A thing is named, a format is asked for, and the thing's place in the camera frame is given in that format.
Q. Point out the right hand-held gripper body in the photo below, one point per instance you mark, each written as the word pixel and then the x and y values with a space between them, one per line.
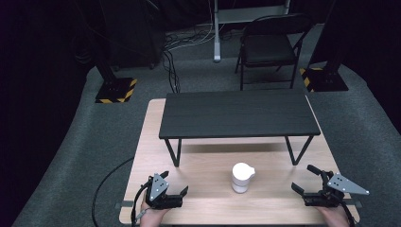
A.
pixel 331 194

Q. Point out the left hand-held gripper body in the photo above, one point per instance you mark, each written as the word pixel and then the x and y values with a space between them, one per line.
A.
pixel 157 189

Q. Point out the person's right hand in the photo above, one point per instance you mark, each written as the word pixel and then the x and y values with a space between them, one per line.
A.
pixel 335 217

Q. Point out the person's left hand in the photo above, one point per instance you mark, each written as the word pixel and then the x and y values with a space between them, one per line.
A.
pixel 150 217

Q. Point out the grey tape strip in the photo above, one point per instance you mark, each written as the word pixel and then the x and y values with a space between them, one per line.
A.
pixel 355 204
pixel 124 204

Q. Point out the white cup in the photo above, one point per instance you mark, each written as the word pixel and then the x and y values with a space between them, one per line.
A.
pixel 241 176

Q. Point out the black stand with striped base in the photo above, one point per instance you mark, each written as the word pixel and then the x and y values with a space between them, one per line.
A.
pixel 115 90
pixel 327 78

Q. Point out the black raised shelf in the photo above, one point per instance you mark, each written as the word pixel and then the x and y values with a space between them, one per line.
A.
pixel 236 113

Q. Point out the black folding chair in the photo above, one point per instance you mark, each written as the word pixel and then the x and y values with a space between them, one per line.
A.
pixel 268 48

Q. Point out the white metal stand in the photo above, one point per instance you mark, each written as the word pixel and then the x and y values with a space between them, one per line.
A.
pixel 217 38

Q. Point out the dark cabinet on casters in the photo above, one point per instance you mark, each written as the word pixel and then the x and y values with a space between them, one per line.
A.
pixel 132 31

